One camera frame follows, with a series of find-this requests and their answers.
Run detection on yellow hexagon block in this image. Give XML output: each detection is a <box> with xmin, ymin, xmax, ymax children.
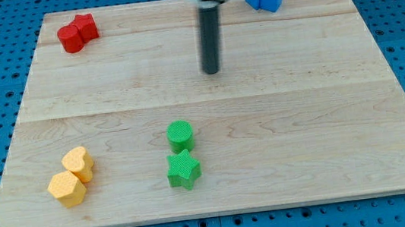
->
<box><xmin>47</xmin><ymin>171</ymin><xmax>87</xmax><ymax>208</ymax></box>

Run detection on green star block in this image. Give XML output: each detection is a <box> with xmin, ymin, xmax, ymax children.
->
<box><xmin>166</xmin><ymin>149</ymin><xmax>202</xmax><ymax>190</ymax></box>

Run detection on wooden board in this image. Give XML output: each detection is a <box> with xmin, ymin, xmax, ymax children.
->
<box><xmin>0</xmin><ymin>0</ymin><xmax>405</xmax><ymax>227</ymax></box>

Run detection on green cylinder block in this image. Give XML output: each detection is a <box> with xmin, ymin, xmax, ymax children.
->
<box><xmin>166</xmin><ymin>120</ymin><xmax>195</xmax><ymax>154</ymax></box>

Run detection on yellow heart block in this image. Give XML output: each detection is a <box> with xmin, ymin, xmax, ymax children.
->
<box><xmin>61</xmin><ymin>146</ymin><xmax>94</xmax><ymax>183</ymax></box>

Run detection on red cylinder block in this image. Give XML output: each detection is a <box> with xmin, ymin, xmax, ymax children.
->
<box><xmin>56</xmin><ymin>25</ymin><xmax>84</xmax><ymax>53</ymax></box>

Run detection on red star block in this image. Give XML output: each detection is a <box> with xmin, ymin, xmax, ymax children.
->
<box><xmin>70</xmin><ymin>13</ymin><xmax>100</xmax><ymax>43</ymax></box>

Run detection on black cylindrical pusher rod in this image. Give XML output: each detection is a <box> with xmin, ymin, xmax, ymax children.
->
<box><xmin>198</xmin><ymin>6</ymin><xmax>220</xmax><ymax>74</ymax></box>

